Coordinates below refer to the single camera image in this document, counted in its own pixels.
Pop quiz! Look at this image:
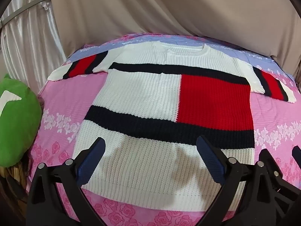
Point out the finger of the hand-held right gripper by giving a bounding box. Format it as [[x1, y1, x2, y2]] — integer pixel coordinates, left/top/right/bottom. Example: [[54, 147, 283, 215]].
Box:
[[259, 149, 301, 226], [292, 145, 301, 164]]

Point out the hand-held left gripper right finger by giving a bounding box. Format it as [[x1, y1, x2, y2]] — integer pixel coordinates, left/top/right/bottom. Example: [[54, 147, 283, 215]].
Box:
[[196, 135, 277, 226]]

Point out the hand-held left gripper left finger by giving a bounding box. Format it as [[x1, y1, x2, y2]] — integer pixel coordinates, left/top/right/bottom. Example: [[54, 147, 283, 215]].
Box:
[[26, 137, 106, 226]]

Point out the white red navy knit sweater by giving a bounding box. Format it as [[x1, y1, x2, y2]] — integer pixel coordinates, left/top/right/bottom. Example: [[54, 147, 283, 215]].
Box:
[[48, 41, 297, 212]]

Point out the pink floral bed sheet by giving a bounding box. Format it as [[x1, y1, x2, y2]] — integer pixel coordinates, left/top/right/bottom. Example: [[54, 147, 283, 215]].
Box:
[[28, 32, 301, 226]]

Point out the wicker basket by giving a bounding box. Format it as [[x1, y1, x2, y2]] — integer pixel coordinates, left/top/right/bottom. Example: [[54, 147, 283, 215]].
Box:
[[0, 160, 32, 193]]

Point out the green plush cushion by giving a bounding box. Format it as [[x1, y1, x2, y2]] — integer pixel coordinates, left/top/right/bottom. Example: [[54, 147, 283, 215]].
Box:
[[0, 73, 43, 168]]

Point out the white satin curtain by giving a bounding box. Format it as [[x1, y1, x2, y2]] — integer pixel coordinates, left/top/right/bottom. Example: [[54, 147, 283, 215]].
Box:
[[0, 0, 67, 95]]

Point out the beige draped curtain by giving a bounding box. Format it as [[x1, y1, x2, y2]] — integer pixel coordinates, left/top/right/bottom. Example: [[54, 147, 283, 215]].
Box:
[[50, 0, 301, 76]]

